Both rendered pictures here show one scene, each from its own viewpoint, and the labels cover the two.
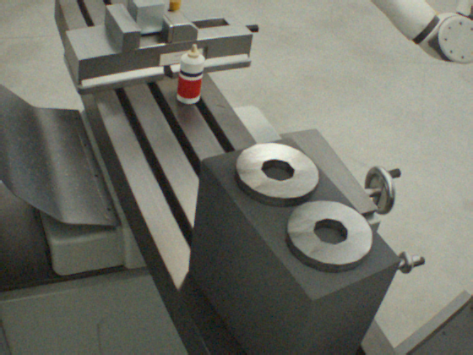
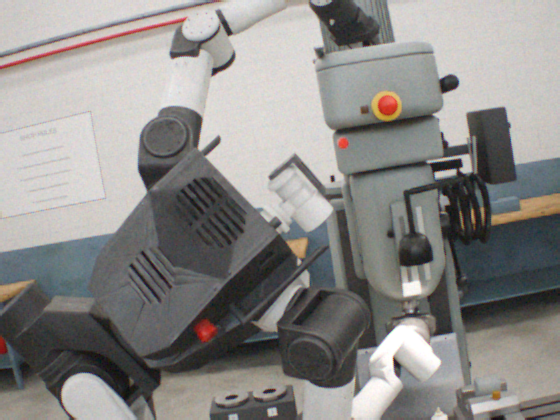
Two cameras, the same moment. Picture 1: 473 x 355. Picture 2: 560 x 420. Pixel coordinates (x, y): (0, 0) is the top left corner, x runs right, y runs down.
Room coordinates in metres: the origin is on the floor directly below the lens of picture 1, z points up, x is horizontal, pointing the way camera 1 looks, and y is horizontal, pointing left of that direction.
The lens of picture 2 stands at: (1.56, -1.26, 1.72)
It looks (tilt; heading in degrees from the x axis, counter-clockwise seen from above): 6 degrees down; 125
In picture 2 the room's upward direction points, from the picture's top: 10 degrees counter-clockwise
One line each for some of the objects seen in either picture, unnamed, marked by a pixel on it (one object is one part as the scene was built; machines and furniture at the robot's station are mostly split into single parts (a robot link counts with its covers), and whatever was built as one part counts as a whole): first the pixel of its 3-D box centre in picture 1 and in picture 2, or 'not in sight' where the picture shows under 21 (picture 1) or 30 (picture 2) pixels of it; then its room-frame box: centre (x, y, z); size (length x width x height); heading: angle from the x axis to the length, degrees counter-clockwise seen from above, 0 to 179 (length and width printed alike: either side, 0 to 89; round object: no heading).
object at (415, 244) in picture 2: not in sight; (414, 247); (1.02, -0.06, 1.47); 0.07 x 0.07 x 0.06
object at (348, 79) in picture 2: not in sight; (374, 90); (0.89, 0.14, 1.81); 0.47 x 0.26 x 0.16; 120
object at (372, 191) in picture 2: not in sight; (399, 230); (0.90, 0.13, 1.47); 0.21 x 0.19 x 0.32; 30
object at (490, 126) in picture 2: not in sight; (492, 144); (1.04, 0.56, 1.62); 0.20 x 0.09 x 0.21; 120
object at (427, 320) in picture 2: not in sight; (411, 334); (0.93, 0.05, 1.24); 0.13 x 0.12 x 0.10; 23
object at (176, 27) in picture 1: (171, 19); (493, 405); (1.08, 0.17, 0.99); 0.12 x 0.06 x 0.04; 32
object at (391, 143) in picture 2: not in sight; (383, 143); (0.88, 0.17, 1.68); 0.34 x 0.24 x 0.10; 120
